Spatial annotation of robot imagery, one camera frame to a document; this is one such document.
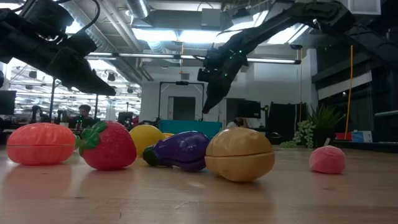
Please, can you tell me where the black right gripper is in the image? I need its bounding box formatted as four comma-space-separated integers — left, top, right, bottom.
197, 49, 249, 114

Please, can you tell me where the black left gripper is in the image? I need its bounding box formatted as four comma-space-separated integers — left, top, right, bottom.
6, 30, 117, 96

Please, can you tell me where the tan toy potato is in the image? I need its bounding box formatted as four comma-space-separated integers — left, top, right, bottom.
204, 126, 276, 183

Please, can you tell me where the yellow toy lemon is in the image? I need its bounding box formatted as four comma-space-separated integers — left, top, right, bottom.
129, 124, 167, 157

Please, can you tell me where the orange plastic toy orange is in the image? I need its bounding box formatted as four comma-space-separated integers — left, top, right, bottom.
6, 122, 77, 166

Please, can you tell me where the small pink toy fruit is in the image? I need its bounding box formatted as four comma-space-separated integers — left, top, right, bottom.
308, 145, 348, 175

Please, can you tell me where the person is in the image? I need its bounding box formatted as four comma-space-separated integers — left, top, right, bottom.
228, 116, 253, 129
67, 104, 101, 129

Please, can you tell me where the teal plastic container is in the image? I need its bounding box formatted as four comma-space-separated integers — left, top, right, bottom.
158, 119, 223, 140

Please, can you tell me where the purple toy eggplant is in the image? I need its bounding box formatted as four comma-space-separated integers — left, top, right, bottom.
142, 130, 211, 173

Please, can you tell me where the large red toy strawberry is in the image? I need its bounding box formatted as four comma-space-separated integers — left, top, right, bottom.
75, 120, 138, 171

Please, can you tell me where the long ceiling light bar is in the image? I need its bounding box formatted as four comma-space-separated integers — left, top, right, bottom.
87, 52, 302, 65

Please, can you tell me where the black round background object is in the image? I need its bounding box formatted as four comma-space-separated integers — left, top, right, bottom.
267, 131, 284, 146

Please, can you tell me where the white ceiling box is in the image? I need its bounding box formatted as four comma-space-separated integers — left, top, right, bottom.
201, 7, 222, 27

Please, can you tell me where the black computer monitor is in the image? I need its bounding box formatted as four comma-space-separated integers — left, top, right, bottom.
0, 90, 17, 116

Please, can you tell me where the green potted artificial plant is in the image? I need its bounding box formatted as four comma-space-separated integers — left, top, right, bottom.
279, 104, 346, 149

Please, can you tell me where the blue cardboard box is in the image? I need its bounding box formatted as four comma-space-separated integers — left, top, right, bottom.
351, 130, 373, 144

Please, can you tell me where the black wall television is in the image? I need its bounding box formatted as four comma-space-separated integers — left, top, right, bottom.
236, 99, 262, 119

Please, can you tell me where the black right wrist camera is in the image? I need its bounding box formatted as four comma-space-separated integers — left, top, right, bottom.
203, 45, 231, 68

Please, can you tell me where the black metal rig frame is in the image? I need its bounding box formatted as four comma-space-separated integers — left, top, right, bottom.
49, 77, 100, 123
158, 81, 205, 122

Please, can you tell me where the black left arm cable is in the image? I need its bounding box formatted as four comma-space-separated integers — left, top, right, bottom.
74, 0, 101, 32

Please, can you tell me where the silver ceiling duct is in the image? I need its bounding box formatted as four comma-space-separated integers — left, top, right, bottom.
126, 0, 150, 20

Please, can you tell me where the yellow hanging cable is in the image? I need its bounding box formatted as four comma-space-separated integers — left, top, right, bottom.
343, 45, 354, 141

